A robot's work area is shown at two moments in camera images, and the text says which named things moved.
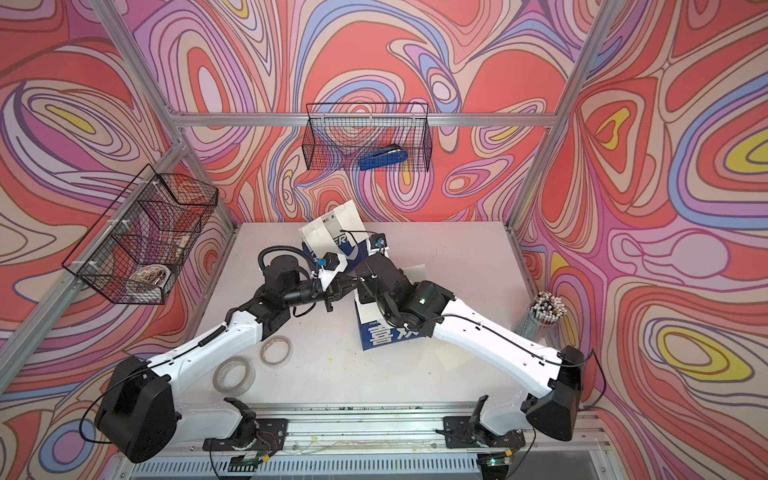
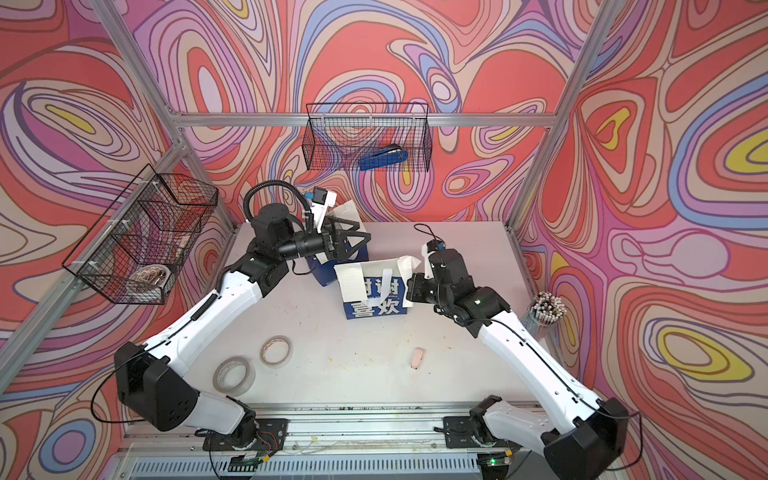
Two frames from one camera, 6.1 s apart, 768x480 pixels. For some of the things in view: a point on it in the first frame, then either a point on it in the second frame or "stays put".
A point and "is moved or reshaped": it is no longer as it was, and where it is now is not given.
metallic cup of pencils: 541,322 stays put
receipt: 351,222 stays put
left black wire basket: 129,257 stays put
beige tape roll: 276,351 stays put
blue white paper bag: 374,332 is moved or reshaped
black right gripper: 364,294 -> 415,283
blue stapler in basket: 389,155 stays put
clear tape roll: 234,376 stays put
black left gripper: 334,293 -> 347,234
